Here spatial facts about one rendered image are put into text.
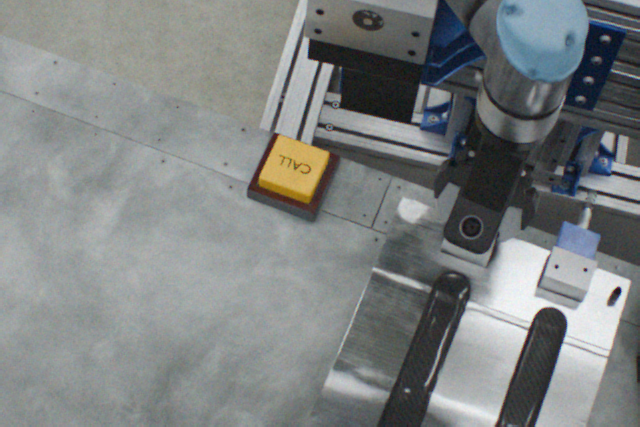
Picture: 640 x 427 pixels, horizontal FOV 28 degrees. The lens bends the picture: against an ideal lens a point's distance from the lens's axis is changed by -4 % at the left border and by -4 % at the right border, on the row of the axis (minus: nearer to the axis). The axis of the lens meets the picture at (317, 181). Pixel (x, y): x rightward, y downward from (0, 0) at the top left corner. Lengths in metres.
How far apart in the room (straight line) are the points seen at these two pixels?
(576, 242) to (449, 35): 0.28
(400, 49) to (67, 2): 1.30
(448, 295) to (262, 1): 1.36
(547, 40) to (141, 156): 0.60
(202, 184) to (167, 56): 1.08
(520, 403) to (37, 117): 0.64
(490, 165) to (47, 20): 1.55
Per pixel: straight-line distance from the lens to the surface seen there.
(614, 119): 1.69
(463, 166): 1.23
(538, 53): 1.04
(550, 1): 1.06
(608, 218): 2.20
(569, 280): 1.33
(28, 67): 1.57
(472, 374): 1.31
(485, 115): 1.15
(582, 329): 1.34
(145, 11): 2.60
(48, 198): 1.48
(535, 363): 1.33
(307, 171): 1.44
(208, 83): 2.49
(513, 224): 1.30
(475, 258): 1.34
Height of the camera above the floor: 2.09
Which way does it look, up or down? 61 degrees down
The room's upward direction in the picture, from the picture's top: 7 degrees clockwise
